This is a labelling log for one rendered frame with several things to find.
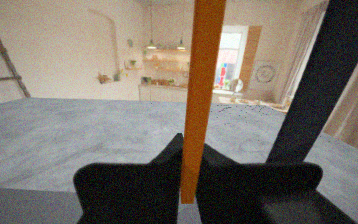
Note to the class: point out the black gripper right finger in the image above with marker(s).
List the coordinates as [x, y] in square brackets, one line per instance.
[223, 184]

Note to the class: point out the orange handle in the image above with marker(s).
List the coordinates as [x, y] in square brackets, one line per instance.
[207, 30]

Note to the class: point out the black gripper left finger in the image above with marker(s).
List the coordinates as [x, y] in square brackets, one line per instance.
[155, 184]

